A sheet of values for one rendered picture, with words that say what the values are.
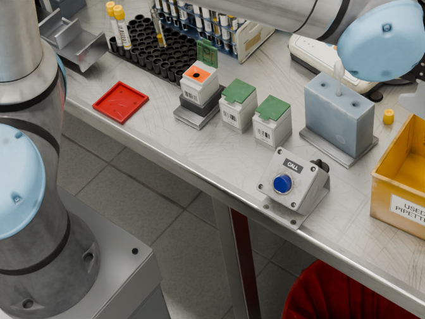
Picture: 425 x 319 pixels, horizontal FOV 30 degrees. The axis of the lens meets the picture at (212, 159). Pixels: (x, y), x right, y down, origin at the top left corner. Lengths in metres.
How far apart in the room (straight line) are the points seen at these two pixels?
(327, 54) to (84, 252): 0.52
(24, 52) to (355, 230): 0.52
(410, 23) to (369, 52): 0.04
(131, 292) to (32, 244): 0.19
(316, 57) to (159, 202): 1.08
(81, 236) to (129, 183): 1.34
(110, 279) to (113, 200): 1.29
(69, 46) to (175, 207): 0.96
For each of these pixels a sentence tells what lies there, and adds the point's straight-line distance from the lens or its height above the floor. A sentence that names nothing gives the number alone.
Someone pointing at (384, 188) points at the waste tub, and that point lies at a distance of 1.08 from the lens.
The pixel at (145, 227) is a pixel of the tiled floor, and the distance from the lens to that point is 2.25.
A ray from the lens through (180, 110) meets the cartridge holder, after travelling 1.28.
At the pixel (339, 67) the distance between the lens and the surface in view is 1.11.
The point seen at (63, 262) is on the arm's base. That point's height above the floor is 1.02.
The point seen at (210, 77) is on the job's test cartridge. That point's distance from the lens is 1.24.
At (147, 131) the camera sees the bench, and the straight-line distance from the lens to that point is 1.28.
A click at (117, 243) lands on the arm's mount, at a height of 0.95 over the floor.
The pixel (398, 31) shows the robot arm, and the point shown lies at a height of 1.37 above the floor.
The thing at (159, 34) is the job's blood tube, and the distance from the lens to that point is 1.35.
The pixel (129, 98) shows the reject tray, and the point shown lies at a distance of 1.34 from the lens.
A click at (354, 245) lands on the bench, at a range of 1.12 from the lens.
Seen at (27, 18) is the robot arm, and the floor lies 1.28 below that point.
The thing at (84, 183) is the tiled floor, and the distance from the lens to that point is 2.39.
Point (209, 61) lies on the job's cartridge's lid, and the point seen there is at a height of 0.96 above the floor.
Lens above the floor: 1.82
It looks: 51 degrees down
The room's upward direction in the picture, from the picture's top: 10 degrees counter-clockwise
